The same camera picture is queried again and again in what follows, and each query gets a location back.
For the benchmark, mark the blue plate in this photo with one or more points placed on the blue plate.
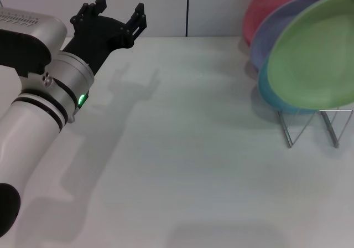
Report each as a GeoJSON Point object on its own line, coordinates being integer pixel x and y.
{"type": "Point", "coordinates": [272, 95]}

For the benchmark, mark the pink plate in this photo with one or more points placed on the pink plate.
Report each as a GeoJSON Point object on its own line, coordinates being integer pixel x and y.
{"type": "Point", "coordinates": [265, 7]}

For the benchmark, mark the green plate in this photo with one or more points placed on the green plate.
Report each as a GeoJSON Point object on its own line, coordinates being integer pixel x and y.
{"type": "Point", "coordinates": [315, 62]}

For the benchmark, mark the purple plate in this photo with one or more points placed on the purple plate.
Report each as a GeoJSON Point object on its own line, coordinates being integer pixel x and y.
{"type": "Point", "coordinates": [276, 29]}

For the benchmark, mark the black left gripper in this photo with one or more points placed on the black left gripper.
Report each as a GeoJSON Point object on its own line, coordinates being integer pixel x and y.
{"type": "Point", "coordinates": [96, 37]}

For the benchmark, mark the black vertical wall strip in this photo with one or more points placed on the black vertical wall strip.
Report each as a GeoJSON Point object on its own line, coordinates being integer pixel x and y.
{"type": "Point", "coordinates": [187, 10]}

